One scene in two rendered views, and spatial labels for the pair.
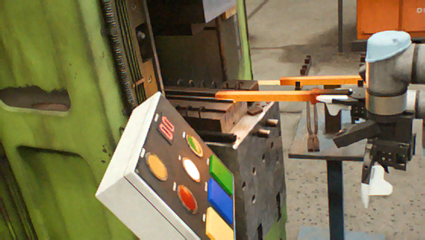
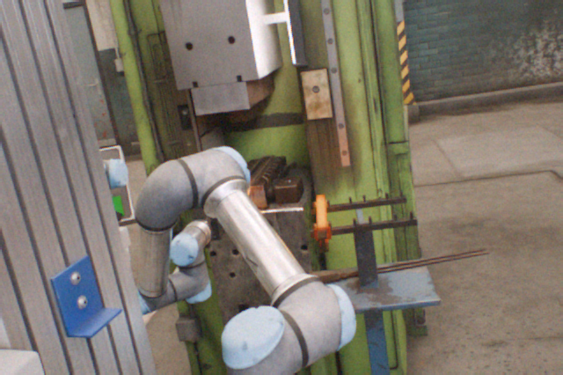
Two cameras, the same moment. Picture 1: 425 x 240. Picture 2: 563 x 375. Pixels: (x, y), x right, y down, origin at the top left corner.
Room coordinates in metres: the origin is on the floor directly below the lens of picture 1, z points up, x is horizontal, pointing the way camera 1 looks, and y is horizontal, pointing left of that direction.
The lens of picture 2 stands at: (0.90, -2.09, 1.56)
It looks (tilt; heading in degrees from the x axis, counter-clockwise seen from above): 16 degrees down; 74
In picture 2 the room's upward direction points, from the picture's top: 9 degrees counter-clockwise
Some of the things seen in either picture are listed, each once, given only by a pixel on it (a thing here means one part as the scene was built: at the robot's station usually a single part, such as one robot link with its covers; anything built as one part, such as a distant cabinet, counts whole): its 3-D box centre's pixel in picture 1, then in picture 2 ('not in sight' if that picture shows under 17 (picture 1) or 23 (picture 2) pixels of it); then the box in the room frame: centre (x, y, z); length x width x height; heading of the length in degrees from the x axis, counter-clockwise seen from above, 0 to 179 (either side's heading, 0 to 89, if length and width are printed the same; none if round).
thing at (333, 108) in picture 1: (332, 105); not in sight; (1.17, -0.34, 1.00); 0.09 x 0.03 x 0.06; 63
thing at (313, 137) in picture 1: (312, 115); (401, 265); (1.76, -0.43, 0.69); 0.60 x 0.04 x 0.01; 166
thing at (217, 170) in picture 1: (219, 175); (112, 208); (0.88, 0.00, 1.01); 0.07 x 0.05 x 0.07; 175
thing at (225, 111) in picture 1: (177, 107); (252, 180); (1.43, 0.11, 0.96); 0.42 x 0.20 x 0.09; 60
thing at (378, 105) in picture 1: (386, 99); not in sight; (0.83, -0.35, 1.15); 0.08 x 0.08 x 0.05
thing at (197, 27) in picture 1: (155, 23); (248, 106); (1.47, 0.13, 1.24); 0.30 x 0.07 x 0.06; 60
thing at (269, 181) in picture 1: (195, 165); (276, 239); (1.48, 0.09, 0.69); 0.56 x 0.38 x 0.45; 60
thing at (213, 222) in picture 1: (218, 233); not in sight; (0.68, 0.02, 1.01); 0.07 x 0.05 x 0.07; 175
